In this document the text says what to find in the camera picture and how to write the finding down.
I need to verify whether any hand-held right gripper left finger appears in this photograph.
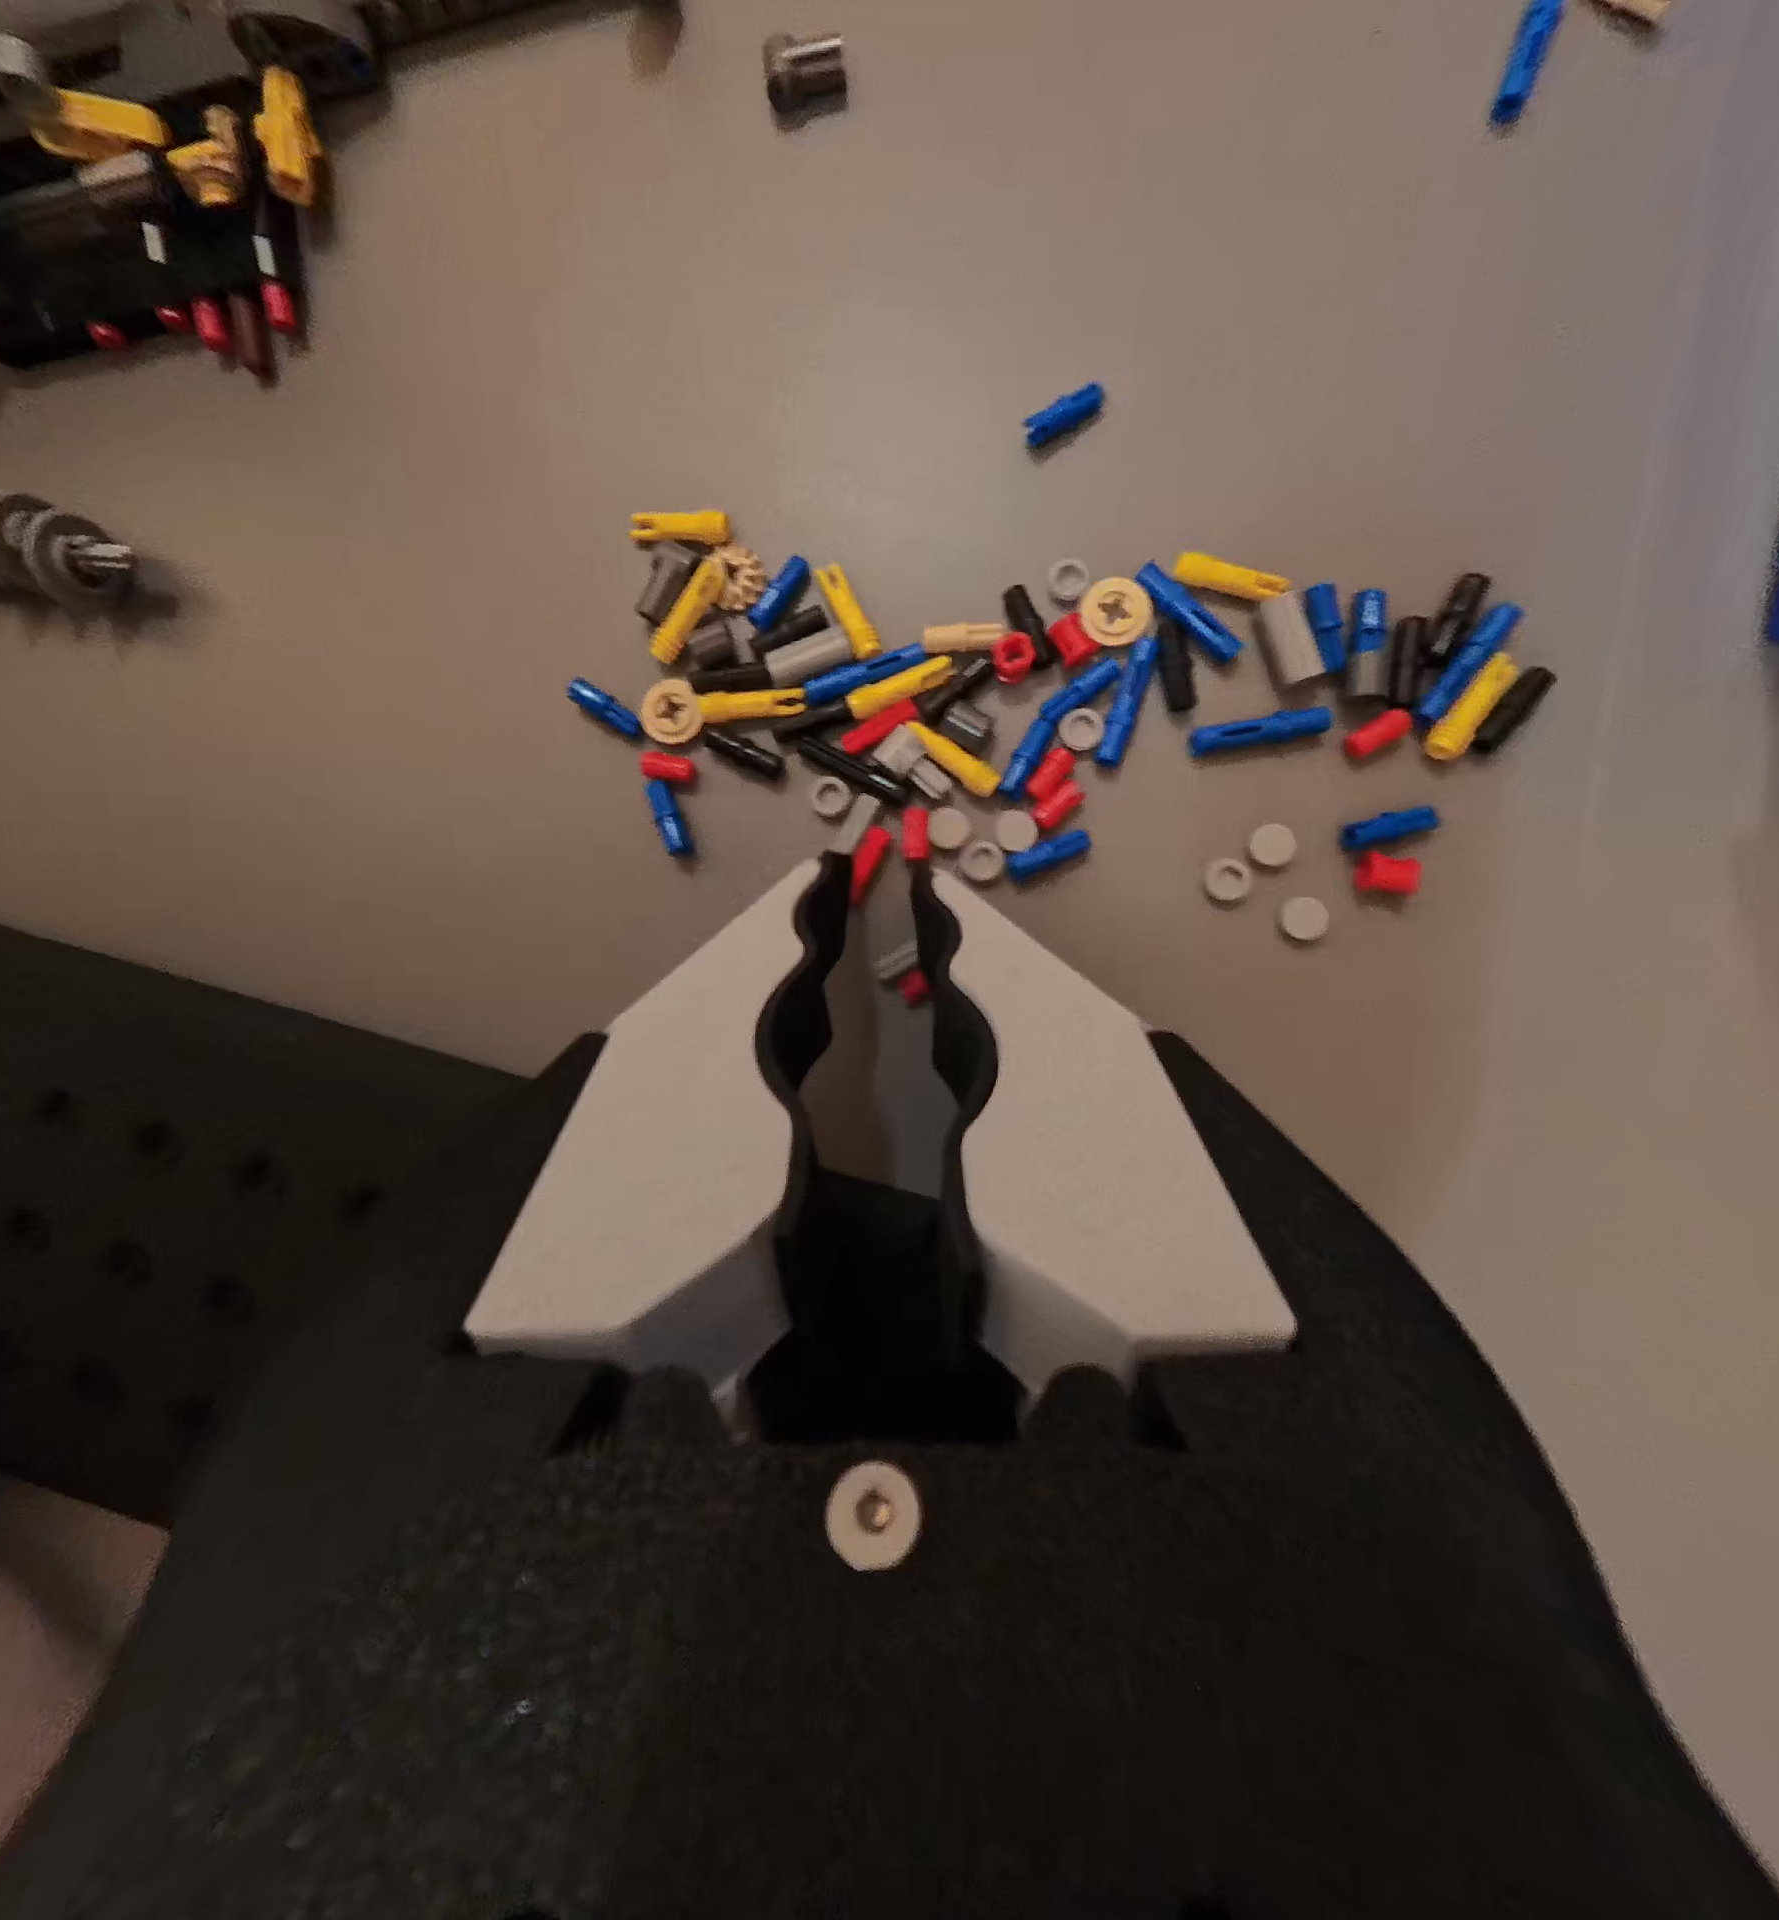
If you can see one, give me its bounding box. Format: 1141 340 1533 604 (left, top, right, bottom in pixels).
464 851 850 1391

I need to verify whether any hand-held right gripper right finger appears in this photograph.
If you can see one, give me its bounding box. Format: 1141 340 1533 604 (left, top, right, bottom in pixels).
912 866 1299 1382

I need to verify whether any pile of colourful lego pieces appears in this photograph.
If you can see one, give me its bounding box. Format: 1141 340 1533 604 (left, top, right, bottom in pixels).
566 505 1559 1007

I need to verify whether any grey lego axle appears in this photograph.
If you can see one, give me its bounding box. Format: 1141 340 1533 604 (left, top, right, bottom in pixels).
0 486 142 606

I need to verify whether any partly built lego chassis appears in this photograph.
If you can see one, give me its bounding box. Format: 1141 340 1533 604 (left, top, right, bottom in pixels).
0 0 682 386

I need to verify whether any dark grey lego connector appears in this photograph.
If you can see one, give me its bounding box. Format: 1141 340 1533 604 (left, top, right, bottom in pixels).
762 31 850 118

